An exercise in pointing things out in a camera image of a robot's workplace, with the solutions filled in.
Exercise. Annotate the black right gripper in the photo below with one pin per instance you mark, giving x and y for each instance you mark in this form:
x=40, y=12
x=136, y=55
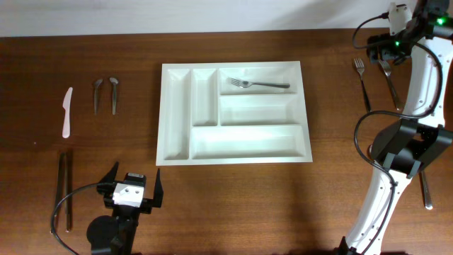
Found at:
x=383, y=54

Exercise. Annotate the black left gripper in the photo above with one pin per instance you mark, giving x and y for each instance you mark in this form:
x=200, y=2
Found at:
x=151, y=202

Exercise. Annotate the silver fork with long handle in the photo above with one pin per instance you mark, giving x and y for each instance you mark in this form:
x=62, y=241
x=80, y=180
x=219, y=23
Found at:
x=387, y=72

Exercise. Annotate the large silver spoon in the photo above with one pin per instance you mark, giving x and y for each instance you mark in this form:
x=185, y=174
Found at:
x=426, y=192

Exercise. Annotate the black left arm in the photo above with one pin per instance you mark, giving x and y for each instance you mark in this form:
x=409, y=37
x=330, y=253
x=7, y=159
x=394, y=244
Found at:
x=114, y=234

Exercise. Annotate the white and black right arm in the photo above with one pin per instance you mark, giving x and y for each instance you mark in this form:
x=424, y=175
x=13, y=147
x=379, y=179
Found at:
x=407, y=147

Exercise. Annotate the right dark chopstick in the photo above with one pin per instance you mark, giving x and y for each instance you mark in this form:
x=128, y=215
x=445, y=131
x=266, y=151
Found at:
x=68, y=204

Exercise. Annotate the dark chopstick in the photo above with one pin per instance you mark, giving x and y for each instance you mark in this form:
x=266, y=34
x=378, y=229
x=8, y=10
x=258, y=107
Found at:
x=62, y=178
x=68, y=204

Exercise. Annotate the left dark chopstick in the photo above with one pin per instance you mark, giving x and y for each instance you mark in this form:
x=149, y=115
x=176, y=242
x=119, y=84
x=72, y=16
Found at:
x=62, y=178

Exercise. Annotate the white cutlery tray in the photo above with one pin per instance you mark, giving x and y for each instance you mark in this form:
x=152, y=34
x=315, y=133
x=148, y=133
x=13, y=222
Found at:
x=203, y=119

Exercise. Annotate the pink plastic knife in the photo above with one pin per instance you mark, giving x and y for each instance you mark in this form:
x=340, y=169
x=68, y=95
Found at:
x=66, y=106

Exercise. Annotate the right small grey spoon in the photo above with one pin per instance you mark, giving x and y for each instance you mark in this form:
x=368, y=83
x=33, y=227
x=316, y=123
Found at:
x=114, y=83

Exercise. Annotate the small grey spoon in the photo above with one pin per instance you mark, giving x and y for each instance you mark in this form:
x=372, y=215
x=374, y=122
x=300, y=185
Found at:
x=114, y=83
x=96, y=87

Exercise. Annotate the left small grey spoon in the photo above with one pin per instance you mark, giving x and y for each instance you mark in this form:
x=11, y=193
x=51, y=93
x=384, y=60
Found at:
x=96, y=87

